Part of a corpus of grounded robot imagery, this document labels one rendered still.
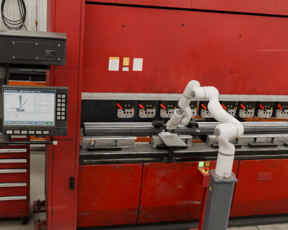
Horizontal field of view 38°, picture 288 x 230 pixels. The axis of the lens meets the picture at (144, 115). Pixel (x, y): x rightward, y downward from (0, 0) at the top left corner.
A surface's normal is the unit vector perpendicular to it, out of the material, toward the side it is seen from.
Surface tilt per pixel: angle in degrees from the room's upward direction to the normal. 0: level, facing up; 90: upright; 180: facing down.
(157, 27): 90
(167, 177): 90
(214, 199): 90
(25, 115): 90
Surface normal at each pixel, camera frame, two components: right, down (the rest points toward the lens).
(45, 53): 0.19, 0.32
